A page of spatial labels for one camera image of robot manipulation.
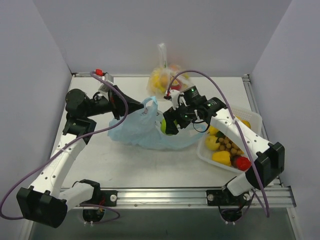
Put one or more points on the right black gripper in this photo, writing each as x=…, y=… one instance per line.
x=180, y=118

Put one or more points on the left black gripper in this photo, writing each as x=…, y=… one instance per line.
x=115, y=103

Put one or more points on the green fake apple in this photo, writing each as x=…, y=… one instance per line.
x=170, y=130

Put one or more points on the light blue plastic bag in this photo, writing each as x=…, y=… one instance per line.
x=143, y=128

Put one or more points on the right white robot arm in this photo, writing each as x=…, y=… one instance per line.
x=268, y=158

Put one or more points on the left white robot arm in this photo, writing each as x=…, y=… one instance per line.
x=44, y=201

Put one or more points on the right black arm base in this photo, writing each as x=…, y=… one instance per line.
x=230, y=207

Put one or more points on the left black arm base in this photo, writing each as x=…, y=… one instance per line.
x=99, y=210

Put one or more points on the clear tied bag of fruits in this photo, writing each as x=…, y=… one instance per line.
x=163, y=74

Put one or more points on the brown fake longan bunch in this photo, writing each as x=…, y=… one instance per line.
x=227, y=144

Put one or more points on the yellow fake bell pepper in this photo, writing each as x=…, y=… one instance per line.
x=222, y=157

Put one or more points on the red fake bell pepper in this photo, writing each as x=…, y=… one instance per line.
x=241, y=163

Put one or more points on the white plastic basket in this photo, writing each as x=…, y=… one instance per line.
x=256, y=126

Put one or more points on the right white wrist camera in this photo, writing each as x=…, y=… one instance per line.
x=176, y=97

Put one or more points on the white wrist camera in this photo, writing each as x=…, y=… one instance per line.
x=106, y=81
x=176, y=97

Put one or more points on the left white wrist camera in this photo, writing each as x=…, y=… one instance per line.
x=106, y=81

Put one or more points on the aluminium front rail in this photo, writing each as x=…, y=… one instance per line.
x=161, y=198

